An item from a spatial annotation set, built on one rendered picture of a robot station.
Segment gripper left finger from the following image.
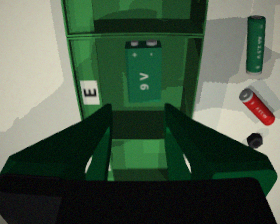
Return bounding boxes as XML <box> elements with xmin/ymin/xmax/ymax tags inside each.
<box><xmin>0</xmin><ymin>104</ymin><xmax>113</xmax><ymax>180</ymax></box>

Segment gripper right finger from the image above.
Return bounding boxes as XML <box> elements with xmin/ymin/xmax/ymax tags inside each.
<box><xmin>163</xmin><ymin>103</ymin><xmax>278</xmax><ymax>197</ymax></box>

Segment red battery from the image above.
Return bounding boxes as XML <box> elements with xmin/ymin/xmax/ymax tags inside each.
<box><xmin>239</xmin><ymin>88</ymin><xmax>275</xmax><ymax>126</ymax></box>

